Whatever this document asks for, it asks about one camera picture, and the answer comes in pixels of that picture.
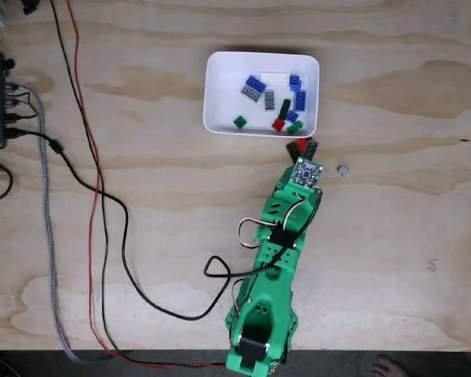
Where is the thin black cable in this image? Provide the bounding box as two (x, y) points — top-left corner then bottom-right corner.
(49, 0), (228, 370)

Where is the thick black ferrite cable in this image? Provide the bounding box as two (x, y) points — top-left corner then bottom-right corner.
(3, 127), (323, 322)

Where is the white plastic bin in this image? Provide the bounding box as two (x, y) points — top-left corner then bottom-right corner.
(203, 50), (321, 139)

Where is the person's foot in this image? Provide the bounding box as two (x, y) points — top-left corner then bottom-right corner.
(371, 353), (408, 377)

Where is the short black hub cable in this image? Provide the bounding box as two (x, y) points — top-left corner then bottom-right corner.
(3, 97), (39, 123)

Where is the white servo cable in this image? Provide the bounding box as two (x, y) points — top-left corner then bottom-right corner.
(237, 194), (305, 249)

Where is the white long lego plate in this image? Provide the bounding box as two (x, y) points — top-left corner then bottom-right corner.
(260, 70), (292, 82)

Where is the black lego brick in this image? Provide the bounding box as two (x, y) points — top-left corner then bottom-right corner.
(303, 137), (322, 161)

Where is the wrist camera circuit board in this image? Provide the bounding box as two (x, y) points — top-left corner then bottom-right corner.
(289, 158), (326, 189)

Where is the grey braided cable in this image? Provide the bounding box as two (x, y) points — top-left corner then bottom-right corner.
(5, 82), (119, 364)

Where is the thin red cable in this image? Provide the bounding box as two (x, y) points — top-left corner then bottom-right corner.
(65, 0), (228, 370)

